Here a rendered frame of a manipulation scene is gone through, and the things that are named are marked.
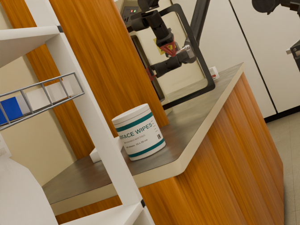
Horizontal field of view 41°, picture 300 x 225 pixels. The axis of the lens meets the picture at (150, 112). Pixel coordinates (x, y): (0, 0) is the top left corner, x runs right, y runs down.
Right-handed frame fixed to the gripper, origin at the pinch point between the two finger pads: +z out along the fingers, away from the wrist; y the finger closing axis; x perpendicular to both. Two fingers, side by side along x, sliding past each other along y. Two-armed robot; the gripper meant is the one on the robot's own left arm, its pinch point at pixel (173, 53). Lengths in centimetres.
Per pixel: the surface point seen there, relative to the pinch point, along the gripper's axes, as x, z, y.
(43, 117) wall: -66, 0, 6
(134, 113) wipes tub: -9, -10, 51
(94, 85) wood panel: -37.4, -2.5, 2.2
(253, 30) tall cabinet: 33, 142, -278
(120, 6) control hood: -13.4, -23.9, -14.6
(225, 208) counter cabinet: 2, 35, 57
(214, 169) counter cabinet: 3, 27, 46
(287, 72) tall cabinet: 50, 196, -251
